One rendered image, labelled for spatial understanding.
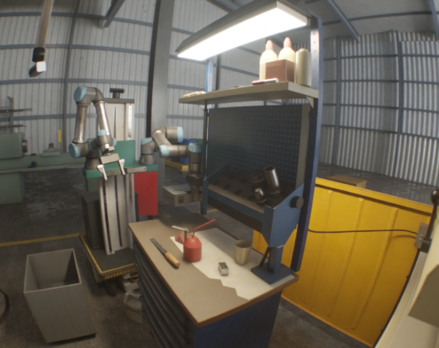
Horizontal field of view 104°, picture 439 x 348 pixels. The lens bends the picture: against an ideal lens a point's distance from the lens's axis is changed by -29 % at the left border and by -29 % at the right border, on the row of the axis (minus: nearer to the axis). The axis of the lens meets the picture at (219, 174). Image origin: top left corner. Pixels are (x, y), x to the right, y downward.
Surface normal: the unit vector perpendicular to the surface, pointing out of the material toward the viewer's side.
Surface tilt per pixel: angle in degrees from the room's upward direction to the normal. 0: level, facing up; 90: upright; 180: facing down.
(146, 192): 90
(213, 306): 0
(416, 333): 0
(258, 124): 90
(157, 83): 90
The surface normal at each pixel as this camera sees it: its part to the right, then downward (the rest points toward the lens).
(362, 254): -0.80, 0.08
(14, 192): 0.60, 0.18
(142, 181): 0.31, 0.20
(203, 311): 0.05, -0.98
